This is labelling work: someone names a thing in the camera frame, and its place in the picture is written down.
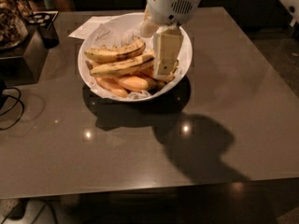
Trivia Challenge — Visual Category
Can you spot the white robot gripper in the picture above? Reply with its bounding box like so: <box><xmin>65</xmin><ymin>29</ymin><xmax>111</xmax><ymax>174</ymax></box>
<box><xmin>140</xmin><ymin>0</ymin><xmax>201</xmax><ymax>78</ymax></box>

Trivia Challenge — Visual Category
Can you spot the long spotted yellow banana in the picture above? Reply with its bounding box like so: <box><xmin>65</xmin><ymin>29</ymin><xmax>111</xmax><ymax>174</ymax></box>
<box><xmin>90</xmin><ymin>52</ymin><xmax>155</xmax><ymax>77</ymax></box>

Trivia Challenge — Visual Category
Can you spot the small right yellow banana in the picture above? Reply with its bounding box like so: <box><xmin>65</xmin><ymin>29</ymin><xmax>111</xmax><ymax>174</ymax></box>
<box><xmin>171</xmin><ymin>60</ymin><xmax>179</xmax><ymax>74</ymax></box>

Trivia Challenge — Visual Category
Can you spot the orange banana right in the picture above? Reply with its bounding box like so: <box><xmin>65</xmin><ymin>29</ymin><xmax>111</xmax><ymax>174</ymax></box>
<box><xmin>141</xmin><ymin>66</ymin><xmax>175</xmax><ymax>82</ymax></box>

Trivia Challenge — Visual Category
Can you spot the orange banana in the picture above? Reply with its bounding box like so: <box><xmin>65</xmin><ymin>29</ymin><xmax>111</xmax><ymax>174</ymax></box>
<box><xmin>141</xmin><ymin>66</ymin><xmax>175</xmax><ymax>82</ymax></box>
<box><xmin>86</xmin><ymin>61</ymin><xmax>129</xmax><ymax>98</ymax></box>
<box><xmin>113</xmin><ymin>74</ymin><xmax>165</xmax><ymax>92</ymax></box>

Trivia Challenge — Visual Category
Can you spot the orange banana centre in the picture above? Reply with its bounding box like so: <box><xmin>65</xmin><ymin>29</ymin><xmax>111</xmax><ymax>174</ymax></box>
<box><xmin>113</xmin><ymin>74</ymin><xmax>165</xmax><ymax>92</ymax></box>

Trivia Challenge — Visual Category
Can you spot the upper spotted yellow banana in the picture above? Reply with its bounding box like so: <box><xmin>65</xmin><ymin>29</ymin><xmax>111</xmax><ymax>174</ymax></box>
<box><xmin>84</xmin><ymin>38</ymin><xmax>146</xmax><ymax>63</ymax></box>

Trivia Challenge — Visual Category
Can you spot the orange banana lower left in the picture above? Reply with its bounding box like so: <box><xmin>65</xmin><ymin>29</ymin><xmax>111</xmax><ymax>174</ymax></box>
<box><xmin>86</xmin><ymin>61</ymin><xmax>129</xmax><ymax>98</ymax></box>

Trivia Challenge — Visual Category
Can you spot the white bowl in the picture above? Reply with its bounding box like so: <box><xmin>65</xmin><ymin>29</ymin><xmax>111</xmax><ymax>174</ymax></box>
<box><xmin>78</xmin><ymin>12</ymin><xmax>192</xmax><ymax>102</ymax></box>

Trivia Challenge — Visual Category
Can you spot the white paper sheet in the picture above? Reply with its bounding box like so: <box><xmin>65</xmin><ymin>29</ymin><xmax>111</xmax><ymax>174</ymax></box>
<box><xmin>69</xmin><ymin>16</ymin><xmax>113</xmax><ymax>40</ymax></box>

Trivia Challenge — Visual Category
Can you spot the dark box stand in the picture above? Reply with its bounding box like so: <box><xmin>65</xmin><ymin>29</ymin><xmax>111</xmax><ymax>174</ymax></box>
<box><xmin>0</xmin><ymin>26</ymin><xmax>48</xmax><ymax>86</ymax></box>

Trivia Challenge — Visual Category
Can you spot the glass jar with snacks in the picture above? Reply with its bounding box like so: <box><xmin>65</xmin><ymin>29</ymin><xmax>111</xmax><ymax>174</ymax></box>
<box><xmin>0</xmin><ymin>0</ymin><xmax>29</xmax><ymax>50</ymax></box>

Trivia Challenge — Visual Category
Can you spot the black cable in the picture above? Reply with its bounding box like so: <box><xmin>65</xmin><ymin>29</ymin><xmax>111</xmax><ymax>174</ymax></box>
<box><xmin>0</xmin><ymin>79</ymin><xmax>26</xmax><ymax>132</ymax></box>

